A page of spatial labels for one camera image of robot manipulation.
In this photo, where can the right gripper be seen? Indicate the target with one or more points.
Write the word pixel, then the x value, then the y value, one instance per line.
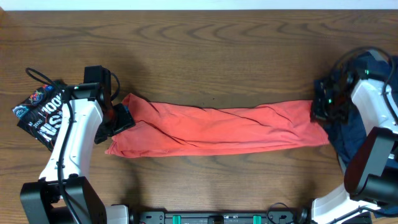
pixel 318 116

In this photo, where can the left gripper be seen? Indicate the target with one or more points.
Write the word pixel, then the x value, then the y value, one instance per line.
pixel 127 121

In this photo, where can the red printed t-shirt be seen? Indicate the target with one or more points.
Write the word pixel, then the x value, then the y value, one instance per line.
pixel 164 130

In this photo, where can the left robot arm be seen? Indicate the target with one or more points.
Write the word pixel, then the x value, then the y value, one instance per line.
pixel 63 193

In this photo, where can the navy blue garment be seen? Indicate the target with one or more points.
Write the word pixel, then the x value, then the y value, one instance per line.
pixel 348 137

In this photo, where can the black printed folded shirt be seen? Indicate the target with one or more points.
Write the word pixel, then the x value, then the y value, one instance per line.
pixel 40 115

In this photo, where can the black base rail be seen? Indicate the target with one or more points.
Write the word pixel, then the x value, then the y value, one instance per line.
pixel 278 216

